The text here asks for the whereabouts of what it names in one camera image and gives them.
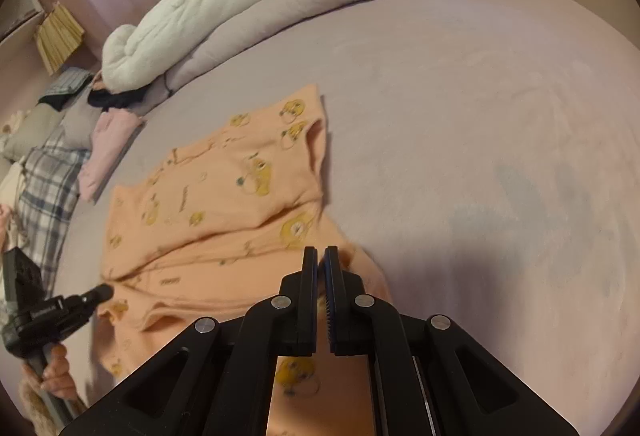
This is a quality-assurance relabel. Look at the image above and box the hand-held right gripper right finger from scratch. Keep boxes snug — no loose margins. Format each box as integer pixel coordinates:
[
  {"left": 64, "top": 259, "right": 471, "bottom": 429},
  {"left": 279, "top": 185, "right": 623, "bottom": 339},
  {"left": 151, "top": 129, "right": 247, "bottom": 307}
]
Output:
[{"left": 320, "top": 245, "right": 581, "bottom": 436}]

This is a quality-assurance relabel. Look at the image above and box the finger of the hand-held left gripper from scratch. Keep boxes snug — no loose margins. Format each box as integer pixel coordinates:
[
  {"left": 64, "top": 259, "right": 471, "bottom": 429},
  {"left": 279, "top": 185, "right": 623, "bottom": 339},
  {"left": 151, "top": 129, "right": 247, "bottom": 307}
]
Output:
[{"left": 79, "top": 283, "right": 114, "bottom": 313}]

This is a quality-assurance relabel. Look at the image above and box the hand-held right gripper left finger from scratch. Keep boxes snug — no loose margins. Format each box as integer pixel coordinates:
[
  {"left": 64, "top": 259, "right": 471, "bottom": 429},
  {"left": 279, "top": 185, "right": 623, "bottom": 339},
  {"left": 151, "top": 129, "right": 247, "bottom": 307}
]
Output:
[{"left": 59, "top": 246, "right": 319, "bottom": 436}]

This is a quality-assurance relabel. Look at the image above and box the peach cartoon print garment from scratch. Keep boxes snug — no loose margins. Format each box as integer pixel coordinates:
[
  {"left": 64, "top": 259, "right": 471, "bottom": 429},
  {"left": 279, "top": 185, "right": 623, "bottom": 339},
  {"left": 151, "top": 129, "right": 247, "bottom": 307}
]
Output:
[{"left": 95, "top": 84, "right": 393, "bottom": 436}]

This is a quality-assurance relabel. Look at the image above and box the person's left hand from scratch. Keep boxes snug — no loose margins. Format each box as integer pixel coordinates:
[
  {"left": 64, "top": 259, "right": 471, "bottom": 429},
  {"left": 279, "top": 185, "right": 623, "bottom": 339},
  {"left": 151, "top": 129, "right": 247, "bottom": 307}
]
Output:
[{"left": 21, "top": 344, "right": 81, "bottom": 403}]

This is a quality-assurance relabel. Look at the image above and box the plaid cloth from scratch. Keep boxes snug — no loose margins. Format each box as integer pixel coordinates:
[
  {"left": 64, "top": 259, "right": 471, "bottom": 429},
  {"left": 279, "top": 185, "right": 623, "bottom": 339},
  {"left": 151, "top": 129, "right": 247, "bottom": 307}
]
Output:
[{"left": 12, "top": 126, "right": 93, "bottom": 277}]

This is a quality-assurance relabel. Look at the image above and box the cream cloth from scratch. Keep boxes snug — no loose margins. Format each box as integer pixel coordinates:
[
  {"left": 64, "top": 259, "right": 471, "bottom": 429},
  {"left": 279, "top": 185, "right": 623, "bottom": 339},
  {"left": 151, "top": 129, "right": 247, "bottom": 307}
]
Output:
[{"left": 0, "top": 156, "right": 26, "bottom": 247}]

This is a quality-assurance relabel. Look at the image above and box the pink folded cloth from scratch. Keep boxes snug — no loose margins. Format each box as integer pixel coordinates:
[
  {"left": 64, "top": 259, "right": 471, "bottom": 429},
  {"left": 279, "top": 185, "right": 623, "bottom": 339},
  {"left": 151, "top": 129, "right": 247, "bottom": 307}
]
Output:
[{"left": 77, "top": 109, "right": 146, "bottom": 203}]

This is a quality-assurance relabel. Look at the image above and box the grey pillow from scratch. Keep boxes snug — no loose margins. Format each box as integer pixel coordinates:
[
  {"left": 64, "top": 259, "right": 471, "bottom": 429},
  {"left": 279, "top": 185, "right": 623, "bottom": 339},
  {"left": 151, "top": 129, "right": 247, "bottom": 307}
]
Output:
[{"left": 62, "top": 96, "right": 108, "bottom": 152}]

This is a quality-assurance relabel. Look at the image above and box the grey-green pillow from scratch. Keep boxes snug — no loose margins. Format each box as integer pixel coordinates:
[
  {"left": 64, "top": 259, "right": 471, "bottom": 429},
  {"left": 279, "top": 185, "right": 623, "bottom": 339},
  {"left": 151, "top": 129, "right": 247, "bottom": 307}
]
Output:
[{"left": 0, "top": 104, "right": 66, "bottom": 162}]

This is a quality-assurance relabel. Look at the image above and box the dark cloth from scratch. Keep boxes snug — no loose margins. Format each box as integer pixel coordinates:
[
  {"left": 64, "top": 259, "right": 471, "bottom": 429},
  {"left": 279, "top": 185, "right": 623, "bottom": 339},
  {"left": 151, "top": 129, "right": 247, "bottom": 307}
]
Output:
[{"left": 87, "top": 81, "right": 151, "bottom": 112}]

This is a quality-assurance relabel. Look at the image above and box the striped grey cloth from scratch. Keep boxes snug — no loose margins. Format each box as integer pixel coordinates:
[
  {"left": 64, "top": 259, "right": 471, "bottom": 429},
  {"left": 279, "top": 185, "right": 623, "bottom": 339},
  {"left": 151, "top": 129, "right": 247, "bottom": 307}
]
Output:
[{"left": 39, "top": 67, "right": 96, "bottom": 112}]

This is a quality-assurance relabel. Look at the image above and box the bed with mauve sheet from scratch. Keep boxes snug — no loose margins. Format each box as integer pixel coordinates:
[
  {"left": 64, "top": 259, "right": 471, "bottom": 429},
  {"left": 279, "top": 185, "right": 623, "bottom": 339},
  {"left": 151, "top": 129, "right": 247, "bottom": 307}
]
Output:
[{"left": 55, "top": 0, "right": 640, "bottom": 436}]

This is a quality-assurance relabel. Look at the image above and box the white cabinet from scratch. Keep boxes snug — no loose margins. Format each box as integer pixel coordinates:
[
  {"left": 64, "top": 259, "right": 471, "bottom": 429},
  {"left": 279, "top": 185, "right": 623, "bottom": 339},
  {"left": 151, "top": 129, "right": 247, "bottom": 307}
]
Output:
[{"left": 0, "top": 0, "right": 46, "bottom": 47}]

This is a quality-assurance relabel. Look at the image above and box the white fluffy blanket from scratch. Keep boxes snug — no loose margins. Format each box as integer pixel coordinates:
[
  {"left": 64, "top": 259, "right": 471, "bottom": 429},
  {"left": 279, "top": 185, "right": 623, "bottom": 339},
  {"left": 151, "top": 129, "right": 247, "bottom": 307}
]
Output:
[{"left": 101, "top": 0, "right": 288, "bottom": 92}]

